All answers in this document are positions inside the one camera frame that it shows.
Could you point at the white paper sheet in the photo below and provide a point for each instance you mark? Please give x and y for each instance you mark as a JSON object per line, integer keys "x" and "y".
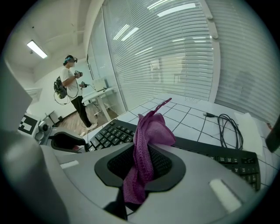
{"x": 249, "y": 131}

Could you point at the white desk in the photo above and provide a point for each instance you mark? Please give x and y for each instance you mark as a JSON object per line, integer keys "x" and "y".
{"x": 98, "y": 94}

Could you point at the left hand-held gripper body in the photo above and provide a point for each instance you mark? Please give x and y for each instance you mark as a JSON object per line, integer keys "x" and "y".
{"x": 27, "y": 124}

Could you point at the glass partition with blinds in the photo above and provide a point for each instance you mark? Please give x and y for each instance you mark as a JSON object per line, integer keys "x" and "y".
{"x": 164, "y": 54}

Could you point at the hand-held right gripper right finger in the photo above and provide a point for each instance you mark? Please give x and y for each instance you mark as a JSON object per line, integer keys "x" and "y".
{"x": 197, "y": 175}

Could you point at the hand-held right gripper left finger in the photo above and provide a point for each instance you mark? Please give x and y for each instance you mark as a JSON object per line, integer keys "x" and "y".
{"x": 83, "y": 170}

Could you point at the purple cloth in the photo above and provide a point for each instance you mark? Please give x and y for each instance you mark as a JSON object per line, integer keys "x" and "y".
{"x": 148, "y": 131}

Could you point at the white checked tablecloth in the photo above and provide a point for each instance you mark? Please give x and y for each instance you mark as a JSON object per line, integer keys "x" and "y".
{"x": 186, "y": 118}

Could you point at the ceiling light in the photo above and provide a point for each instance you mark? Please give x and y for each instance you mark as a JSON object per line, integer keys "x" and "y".
{"x": 37, "y": 49}

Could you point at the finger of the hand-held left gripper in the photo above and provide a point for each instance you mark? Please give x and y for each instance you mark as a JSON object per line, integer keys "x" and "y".
{"x": 65, "y": 132}
{"x": 65, "y": 151}

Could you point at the white box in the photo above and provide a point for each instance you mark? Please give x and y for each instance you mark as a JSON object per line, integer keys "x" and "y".
{"x": 99, "y": 85}

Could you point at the black bottle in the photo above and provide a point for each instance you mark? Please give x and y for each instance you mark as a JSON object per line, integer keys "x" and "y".
{"x": 274, "y": 137}

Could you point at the black keyboard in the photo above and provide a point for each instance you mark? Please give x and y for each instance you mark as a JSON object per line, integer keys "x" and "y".
{"x": 113, "y": 133}

